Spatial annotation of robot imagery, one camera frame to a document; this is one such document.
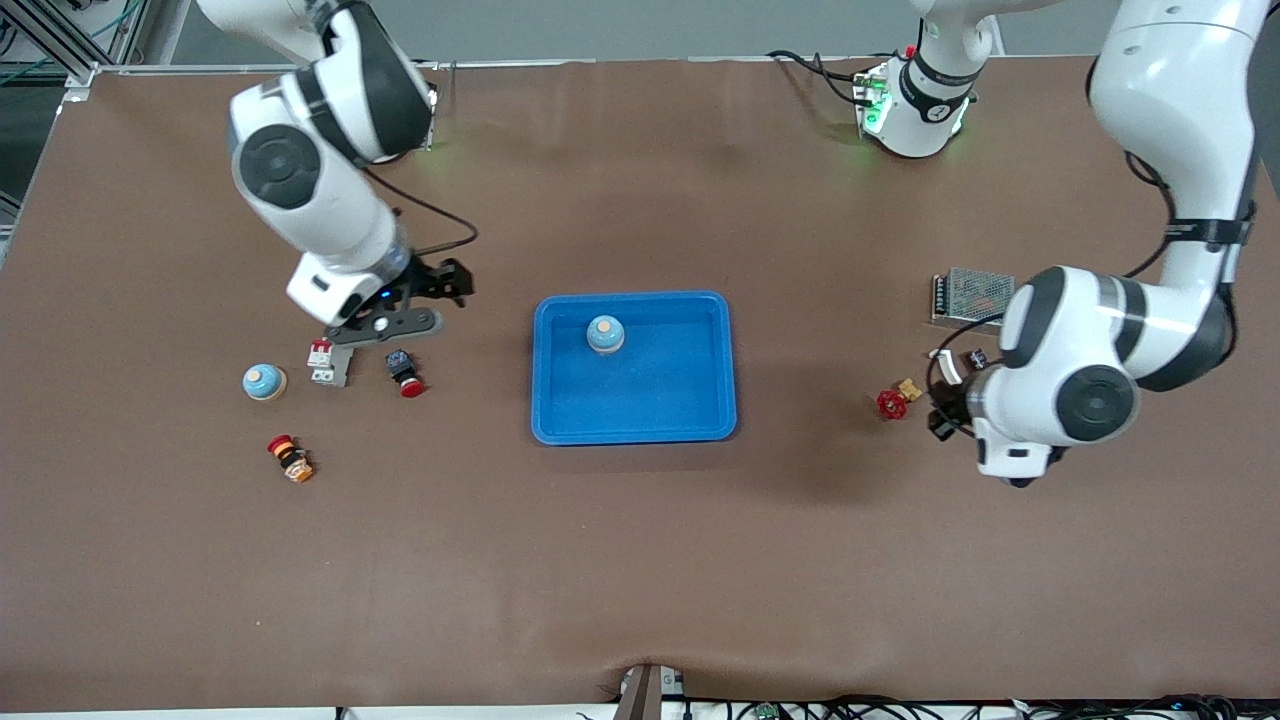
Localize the red mushroom push button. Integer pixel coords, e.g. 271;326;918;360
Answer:
385;348;427;400

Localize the white circuit breaker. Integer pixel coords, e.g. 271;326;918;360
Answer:
306;338;355;389

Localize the metal mesh power supply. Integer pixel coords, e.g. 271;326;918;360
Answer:
930;266;1019;333

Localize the red yellow emergency stop button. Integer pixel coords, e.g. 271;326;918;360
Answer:
266;434;316;485

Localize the blue plastic tray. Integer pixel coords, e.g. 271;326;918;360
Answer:
530;290;739;447

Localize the brass valve red handle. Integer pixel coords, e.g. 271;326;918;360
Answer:
876;377;924;422

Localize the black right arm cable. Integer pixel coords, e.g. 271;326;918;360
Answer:
362;168;481;256

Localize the black floor cable bundle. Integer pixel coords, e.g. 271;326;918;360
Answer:
680;693;1246;720

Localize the black base cable bundle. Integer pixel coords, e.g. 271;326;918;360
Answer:
768;48;881;106

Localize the aluminium frame rail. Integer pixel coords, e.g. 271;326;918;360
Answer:
0;0;151;106

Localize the metal table clamp bracket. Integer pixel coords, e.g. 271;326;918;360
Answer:
612;662;689;720

